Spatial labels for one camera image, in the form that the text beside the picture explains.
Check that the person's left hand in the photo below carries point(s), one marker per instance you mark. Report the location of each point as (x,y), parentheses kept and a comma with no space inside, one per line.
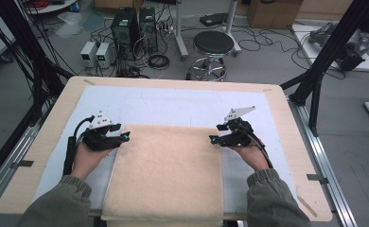
(86,162)

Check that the cardboard box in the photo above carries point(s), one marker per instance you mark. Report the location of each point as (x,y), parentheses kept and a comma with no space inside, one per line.
(274,14)

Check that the black round stool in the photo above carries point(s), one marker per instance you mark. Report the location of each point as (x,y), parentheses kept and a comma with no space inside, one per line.
(213,42)

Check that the large black computer tower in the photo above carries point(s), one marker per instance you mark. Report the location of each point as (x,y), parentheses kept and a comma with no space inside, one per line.
(124,28)

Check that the slim black computer tower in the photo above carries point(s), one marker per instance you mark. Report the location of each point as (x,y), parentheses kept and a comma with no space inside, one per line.
(148,28)

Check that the person's right hand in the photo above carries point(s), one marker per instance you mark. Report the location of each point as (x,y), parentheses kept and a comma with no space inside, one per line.
(253,159)

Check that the clear plastic sheet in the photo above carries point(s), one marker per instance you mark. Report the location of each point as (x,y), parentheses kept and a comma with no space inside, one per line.
(70,23)

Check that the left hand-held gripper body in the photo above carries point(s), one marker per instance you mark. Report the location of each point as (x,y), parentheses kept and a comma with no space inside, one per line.
(99,140)

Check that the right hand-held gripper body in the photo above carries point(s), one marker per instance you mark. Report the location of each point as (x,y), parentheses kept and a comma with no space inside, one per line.
(241,137)

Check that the white floor board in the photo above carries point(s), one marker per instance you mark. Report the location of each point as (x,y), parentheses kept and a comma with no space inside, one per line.
(305,47)

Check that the white stand leg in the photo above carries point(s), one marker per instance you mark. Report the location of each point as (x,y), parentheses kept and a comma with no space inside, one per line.
(179,31)
(231,25)

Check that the black frame stand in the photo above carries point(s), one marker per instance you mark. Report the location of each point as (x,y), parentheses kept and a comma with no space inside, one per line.
(327,50)

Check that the white grid mat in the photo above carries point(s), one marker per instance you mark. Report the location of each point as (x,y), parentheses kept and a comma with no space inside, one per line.
(173,104)

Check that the beige terry towel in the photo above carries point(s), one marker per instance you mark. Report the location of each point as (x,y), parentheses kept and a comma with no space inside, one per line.
(166,173)

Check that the aluminium rail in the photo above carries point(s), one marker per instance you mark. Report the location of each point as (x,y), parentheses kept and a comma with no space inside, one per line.
(6,170)
(324,164)

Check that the flat black device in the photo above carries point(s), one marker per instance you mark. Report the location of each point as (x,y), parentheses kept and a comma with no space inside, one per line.
(213,19)

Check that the grey machine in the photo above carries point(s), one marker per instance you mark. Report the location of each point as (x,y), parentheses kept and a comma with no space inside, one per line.
(353,56)

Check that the white power supply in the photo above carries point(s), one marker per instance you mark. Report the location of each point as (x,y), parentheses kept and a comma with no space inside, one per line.
(103,55)
(88,53)

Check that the round white table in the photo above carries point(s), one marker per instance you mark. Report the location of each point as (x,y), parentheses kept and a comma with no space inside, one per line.
(53,7)

